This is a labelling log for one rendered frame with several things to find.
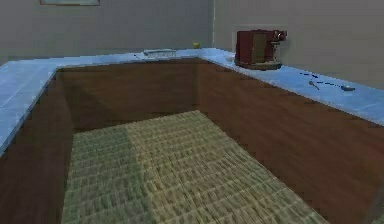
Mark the yellow-green apple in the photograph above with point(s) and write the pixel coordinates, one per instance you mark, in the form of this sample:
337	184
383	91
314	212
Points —
196	44

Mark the brown cabinet with blue worktop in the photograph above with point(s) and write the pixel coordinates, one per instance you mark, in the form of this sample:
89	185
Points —
273	126

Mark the red coffee machine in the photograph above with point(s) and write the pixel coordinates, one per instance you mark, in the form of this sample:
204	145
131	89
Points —
257	49

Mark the grey spoon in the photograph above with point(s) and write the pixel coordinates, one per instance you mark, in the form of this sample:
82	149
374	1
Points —
313	84

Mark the framed wall picture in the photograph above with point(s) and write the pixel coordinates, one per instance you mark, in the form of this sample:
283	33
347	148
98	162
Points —
69	2

